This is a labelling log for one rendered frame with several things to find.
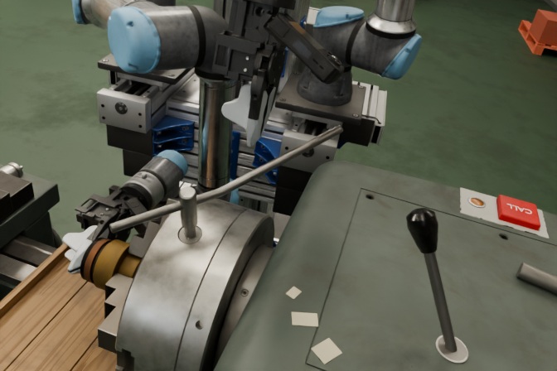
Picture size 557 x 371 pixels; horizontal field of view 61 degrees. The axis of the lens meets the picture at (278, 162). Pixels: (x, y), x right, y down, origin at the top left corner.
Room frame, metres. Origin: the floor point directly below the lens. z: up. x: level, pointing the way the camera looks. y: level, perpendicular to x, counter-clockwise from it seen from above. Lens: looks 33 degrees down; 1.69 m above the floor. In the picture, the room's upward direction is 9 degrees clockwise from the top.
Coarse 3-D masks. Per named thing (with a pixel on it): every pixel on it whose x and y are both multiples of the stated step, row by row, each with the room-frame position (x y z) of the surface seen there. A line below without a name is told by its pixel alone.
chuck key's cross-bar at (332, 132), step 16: (336, 128) 0.60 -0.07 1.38; (304, 144) 0.57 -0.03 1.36; (272, 160) 0.55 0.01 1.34; (288, 160) 0.56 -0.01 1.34; (240, 176) 0.53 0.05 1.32; (256, 176) 0.53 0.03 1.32; (208, 192) 0.50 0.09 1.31; (224, 192) 0.51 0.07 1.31; (160, 208) 0.46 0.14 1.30; (176, 208) 0.47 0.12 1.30; (112, 224) 0.43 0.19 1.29; (128, 224) 0.43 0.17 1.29
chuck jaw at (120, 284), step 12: (120, 276) 0.52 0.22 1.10; (108, 288) 0.49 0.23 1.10; (120, 288) 0.49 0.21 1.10; (108, 300) 0.46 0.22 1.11; (120, 300) 0.47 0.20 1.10; (108, 312) 0.46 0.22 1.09; (120, 312) 0.45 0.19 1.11; (108, 324) 0.42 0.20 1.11; (108, 336) 0.41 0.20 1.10; (108, 348) 0.41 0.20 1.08; (120, 360) 0.39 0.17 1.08; (132, 360) 0.38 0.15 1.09
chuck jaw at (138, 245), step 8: (168, 200) 0.60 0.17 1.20; (176, 200) 0.60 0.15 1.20; (152, 224) 0.58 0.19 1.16; (160, 224) 0.58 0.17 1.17; (152, 232) 0.57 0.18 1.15; (136, 240) 0.56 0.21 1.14; (144, 240) 0.56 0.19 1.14; (128, 248) 0.56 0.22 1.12; (136, 248) 0.56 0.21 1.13; (144, 248) 0.56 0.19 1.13
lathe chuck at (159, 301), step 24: (168, 216) 0.52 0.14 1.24; (216, 216) 0.54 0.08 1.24; (168, 240) 0.48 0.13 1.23; (216, 240) 0.49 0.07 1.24; (144, 264) 0.45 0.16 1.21; (168, 264) 0.45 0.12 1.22; (192, 264) 0.45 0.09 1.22; (144, 288) 0.42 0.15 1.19; (168, 288) 0.42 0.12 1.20; (192, 288) 0.42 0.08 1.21; (144, 312) 0.40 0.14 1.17; (168, 312) 0.40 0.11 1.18; (120, 336) 0.39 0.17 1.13; (144, 336) 0.38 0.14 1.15; (168, 336) 0.38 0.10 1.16; (144, 360) 0.37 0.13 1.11; (168, 360) 0.37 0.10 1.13
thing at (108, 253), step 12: (96, 240) 0.57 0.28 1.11; (108, 240) 0.58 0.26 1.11; (120, 240) 0.59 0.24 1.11; (96, 252) 0.55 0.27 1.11; (108, 252) 0.55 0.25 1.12; (120, 252) 0.54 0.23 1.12; (84, 264) 0.53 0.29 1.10; (96, 264) 0.53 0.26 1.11; (108, 264) 0.53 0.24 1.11; (120, 264) 0.54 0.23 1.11; (132, 264) 0.54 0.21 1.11; (84, 276) 0.53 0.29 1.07; (96, 276) 0.52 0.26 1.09; (108, 276) 0.52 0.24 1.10; (132, 276) 0.52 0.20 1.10
